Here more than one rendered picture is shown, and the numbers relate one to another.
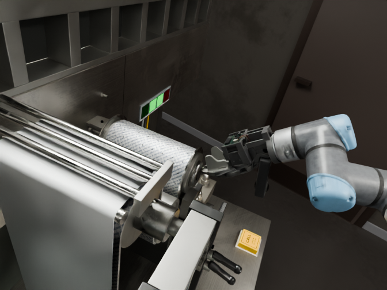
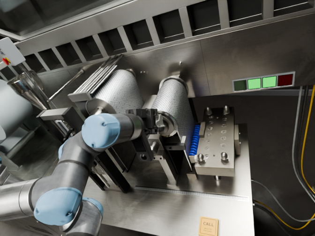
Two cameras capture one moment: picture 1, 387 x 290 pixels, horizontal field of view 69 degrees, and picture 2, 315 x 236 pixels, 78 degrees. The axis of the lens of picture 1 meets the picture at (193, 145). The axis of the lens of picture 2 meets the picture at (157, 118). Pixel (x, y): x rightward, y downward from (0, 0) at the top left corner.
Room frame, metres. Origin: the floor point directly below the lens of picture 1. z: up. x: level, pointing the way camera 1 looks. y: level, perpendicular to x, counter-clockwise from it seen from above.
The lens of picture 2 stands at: (0.74, -0.61, 1.73)
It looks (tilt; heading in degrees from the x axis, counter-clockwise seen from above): 36 degrees down; 105
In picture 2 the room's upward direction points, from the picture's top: 23 degrees counter-clockwise
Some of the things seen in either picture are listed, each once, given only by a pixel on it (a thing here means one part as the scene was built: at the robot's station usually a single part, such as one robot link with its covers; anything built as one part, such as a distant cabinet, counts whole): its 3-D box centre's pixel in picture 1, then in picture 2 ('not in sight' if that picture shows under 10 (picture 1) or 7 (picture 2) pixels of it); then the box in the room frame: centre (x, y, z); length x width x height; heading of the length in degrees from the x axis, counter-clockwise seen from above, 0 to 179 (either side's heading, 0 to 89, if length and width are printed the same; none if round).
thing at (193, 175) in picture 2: not in sight; (195, 153); (0.67, 0.09, 0.92); 0.28 x 0.04 x 0.04; 74
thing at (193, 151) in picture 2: not in sight; (195, 139); (0.69, 0.08, 1.03); 0.21 x 0.04 x 0.03; 74
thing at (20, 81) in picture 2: not in sight; (24, 82); (-0.08, 0.29, 1.50); 0.14 x 0.14 x 0.06
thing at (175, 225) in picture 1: (186, 232); not in sight; (0.32, -0.02, 1.34); 0.06 x 0.03 x 0.03; 74
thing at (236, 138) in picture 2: not in sight; (237, 139); (0.89, 0.08, 0.97); 0.10 x 0.03 x 0.11; 74
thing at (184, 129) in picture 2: not in sight; (187, 127); (0.67, 0.09, 1.11); 0.23 x 0.01 x 0.18; 74
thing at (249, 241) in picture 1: (249, 241); (208, 227); (0.67, -0.28, 0.91); 0.07 x 0.07 x 0.02; 74
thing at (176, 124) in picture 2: (190, 171); (160, 124); (0.58, -0.01, 1.25); 0.15 x 0.01 x 0.15; 164
